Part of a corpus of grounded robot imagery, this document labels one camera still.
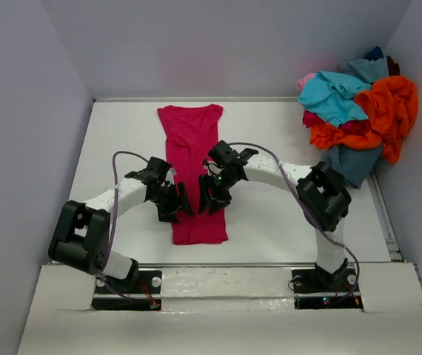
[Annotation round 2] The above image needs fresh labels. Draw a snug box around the magenta t-shirt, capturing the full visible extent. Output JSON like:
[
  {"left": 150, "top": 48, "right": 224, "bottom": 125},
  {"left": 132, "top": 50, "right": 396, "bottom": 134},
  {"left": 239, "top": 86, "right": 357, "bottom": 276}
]
[{"left": 157, "top": 104, "right": 228, "bottom": 245}]

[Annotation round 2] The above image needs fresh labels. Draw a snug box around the grey-blue t-shirt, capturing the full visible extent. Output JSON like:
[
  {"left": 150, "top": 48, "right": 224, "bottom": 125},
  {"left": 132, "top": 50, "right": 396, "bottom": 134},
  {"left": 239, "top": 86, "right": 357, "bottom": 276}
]
[{"left": 340, "top": 58, "right": 389, "bottom": 84}]

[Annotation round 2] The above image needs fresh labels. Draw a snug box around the pink t-shirt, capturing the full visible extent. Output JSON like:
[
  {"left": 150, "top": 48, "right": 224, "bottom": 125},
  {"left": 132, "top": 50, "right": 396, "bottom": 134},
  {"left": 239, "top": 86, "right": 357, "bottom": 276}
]
[{"left": 295, "top": 72, "right": 316, "bottom": 91}]

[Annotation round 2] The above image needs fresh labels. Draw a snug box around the slate blue t-shirt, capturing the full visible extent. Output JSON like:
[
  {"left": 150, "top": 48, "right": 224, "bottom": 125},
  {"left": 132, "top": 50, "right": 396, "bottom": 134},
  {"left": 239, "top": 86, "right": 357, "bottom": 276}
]
[{"left": 321, "top": 145, "right": 382, "bottom": 189}]

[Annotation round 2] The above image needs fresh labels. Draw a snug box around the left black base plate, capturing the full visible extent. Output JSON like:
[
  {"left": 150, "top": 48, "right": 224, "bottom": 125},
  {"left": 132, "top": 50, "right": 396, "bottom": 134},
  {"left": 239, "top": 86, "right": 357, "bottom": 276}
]
[{"left": 91, "top": 268, "right": 162, "bottom": 311}]

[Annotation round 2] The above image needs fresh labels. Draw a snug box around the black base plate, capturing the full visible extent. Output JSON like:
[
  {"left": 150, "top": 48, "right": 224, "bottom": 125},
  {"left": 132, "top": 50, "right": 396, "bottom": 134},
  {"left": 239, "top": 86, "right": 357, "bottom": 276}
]
[
  {"left": 287, "top": 268, "right": 364, "bottom": 310},
  {"left": 91, "top": 268, "right": 162, "bottom": 311}
]

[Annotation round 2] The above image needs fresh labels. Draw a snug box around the dark blue t-shirt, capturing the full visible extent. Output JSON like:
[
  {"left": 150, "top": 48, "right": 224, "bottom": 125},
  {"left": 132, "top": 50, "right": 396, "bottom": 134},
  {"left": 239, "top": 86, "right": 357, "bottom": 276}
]
[{"left": 364, "top": 46, "right": 384, "bottom": 61}]

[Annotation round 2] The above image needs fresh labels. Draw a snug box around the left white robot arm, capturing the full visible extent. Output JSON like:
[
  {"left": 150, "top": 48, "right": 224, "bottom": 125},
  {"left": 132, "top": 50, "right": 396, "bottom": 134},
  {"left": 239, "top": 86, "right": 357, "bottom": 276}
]
[{"left": 48, "top": 174, "right": 193, "bottom": 295}]

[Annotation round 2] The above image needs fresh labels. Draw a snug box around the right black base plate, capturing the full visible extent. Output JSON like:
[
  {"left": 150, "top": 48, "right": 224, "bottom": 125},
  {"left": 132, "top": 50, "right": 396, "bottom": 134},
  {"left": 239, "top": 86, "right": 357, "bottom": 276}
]
[{"left": 287, "top": 268, "right": 364, "bottom": 310}]

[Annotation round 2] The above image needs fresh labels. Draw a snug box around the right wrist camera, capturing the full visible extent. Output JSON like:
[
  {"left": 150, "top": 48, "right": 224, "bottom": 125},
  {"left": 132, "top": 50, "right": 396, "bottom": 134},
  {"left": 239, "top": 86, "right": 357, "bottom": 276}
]
[{"left": 202, "top": 141, "right": 258, "bottom": 174}]

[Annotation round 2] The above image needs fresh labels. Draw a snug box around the cyan t-shirt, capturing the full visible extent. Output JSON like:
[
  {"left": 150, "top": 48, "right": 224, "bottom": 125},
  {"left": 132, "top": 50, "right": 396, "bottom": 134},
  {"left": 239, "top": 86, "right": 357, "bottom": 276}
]
[{"left": 298, "top": 71, "right": 370, "bottom": 126}]

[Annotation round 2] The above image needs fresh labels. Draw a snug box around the maroon t-shirt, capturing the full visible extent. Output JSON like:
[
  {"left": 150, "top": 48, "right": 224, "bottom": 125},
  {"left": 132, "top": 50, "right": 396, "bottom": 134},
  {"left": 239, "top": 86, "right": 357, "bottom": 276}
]
[{"left": 386, "top": 55, "right": 401, "bottom": 76}]

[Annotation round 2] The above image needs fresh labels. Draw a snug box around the red t-shirt in pile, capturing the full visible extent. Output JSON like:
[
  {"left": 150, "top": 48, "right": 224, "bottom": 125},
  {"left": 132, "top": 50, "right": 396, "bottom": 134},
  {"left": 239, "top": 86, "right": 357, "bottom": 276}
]
[{"left": 302, "top": 110, "right": 370, "bottom": 135}]

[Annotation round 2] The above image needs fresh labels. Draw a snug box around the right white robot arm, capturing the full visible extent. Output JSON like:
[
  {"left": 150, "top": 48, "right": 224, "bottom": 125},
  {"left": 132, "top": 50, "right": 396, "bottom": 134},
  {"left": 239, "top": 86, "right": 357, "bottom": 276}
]
[{"left": 198, "top": 148, "right": 352, "bottom": 293}]

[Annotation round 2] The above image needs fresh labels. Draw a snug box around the orange t-shirt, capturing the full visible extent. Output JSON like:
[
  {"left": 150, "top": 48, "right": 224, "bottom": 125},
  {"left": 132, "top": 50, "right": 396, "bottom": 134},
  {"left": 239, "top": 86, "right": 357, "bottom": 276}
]
[{"left": 309, "top": 75, "right": 418, "bottom": 164}]

